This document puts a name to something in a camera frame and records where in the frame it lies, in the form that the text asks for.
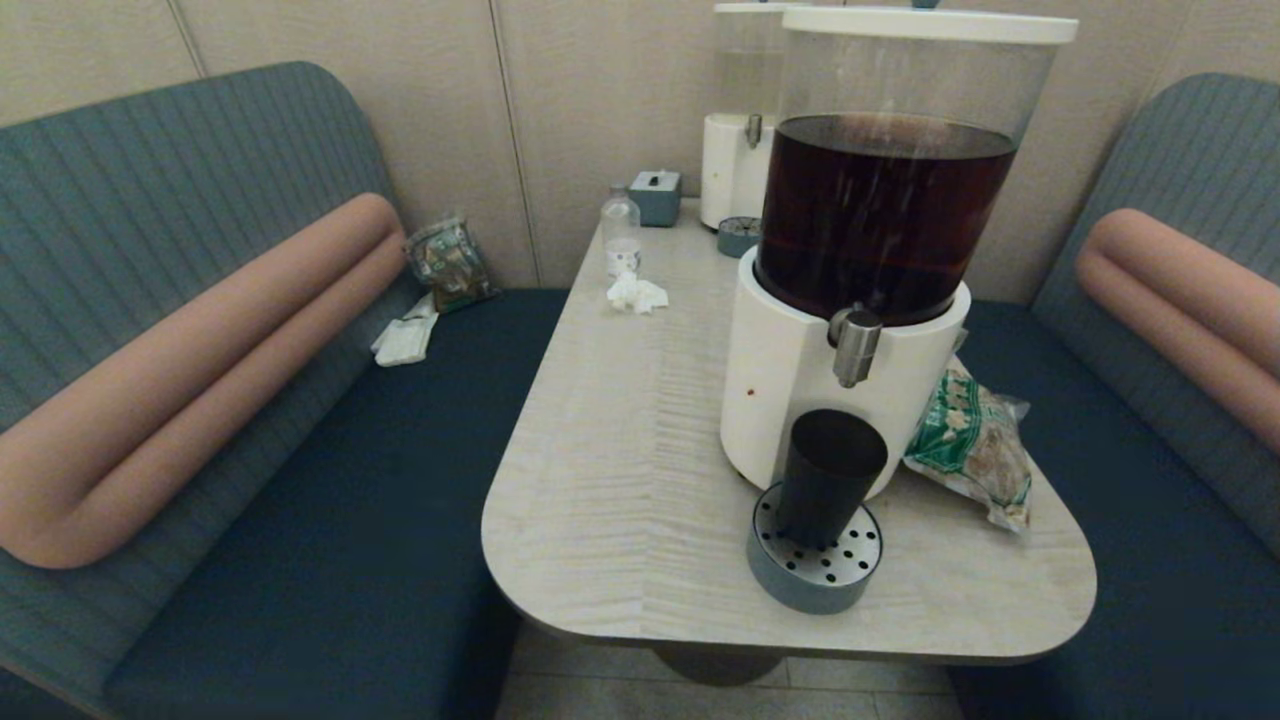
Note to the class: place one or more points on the silver dispenser tap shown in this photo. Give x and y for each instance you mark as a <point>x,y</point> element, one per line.
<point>858,350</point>

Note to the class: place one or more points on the black plastic cup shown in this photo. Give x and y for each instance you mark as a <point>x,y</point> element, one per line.
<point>830,480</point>

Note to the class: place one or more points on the crumpled white tissue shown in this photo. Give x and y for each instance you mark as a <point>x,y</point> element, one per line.
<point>635,294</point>

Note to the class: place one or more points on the clear plastic bottle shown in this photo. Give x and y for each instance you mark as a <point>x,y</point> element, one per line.
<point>620,230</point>

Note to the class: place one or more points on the small round drip tray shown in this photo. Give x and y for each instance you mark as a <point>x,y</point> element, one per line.
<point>738,238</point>

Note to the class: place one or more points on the blue grey tissue box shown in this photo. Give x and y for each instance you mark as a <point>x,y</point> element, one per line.
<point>655,200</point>

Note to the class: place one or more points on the large dispenser with dark tea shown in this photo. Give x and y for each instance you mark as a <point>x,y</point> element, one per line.
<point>800,380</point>

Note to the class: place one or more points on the small white drink dispenser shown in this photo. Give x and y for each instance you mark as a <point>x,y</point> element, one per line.
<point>730,170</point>

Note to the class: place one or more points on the brown green snack bag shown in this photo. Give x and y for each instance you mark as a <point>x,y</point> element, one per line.
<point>450,266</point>

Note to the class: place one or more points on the white napkin pack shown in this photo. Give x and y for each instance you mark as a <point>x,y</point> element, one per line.
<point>405,341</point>

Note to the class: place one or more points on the round perforated drip tray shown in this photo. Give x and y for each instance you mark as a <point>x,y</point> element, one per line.
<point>800,590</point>

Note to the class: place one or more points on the green white snack bag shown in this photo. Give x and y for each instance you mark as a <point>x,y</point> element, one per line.
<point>970,450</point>

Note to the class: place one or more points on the teal bench with long bolster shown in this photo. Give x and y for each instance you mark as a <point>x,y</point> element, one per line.
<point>300,500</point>

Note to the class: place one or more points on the long pink bolster cushion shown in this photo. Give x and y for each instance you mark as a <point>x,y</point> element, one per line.
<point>200,370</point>

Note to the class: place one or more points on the white large dispenser lid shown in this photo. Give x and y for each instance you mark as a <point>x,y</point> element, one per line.
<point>930,24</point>

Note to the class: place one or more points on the teal bench with short bolster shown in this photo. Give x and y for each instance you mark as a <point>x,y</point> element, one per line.
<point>1150,550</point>

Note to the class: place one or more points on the short pink bolster cushion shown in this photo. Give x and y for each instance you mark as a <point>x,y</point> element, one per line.
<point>1180,290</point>

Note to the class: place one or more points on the dark table pedestal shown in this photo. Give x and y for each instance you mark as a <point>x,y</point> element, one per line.
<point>718,668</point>

